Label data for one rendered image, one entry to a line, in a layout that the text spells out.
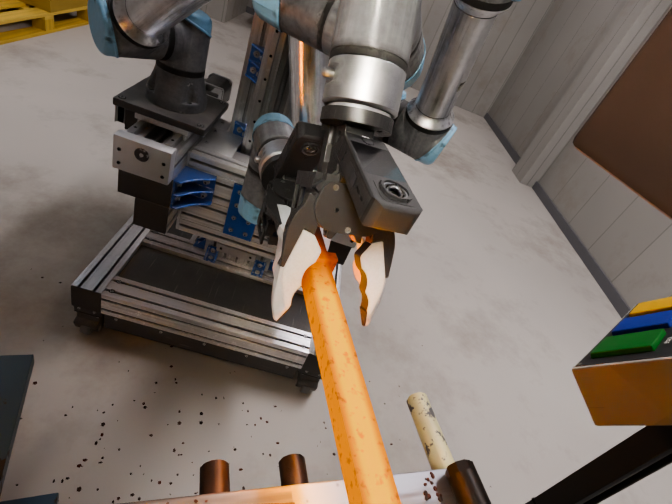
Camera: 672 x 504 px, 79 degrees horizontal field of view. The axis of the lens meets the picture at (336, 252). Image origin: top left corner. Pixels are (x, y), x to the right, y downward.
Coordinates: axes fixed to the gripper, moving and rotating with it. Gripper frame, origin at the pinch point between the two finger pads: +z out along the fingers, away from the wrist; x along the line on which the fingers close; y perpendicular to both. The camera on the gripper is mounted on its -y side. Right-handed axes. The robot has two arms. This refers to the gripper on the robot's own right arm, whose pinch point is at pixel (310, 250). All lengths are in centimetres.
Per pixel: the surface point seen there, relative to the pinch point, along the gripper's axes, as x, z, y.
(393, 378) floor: -79, -47, 100
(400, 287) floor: -104, -102, 101
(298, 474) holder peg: 1.0, 19.9, 11.9
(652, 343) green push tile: -41.9, 14.3, -4.1
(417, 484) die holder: -9.8, 23.0, 8.7
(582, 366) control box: -37.2, 13.1, 2.9
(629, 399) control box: -39.4, 18.6, 1.7
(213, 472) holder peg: 9.0, 19.0, 12.0
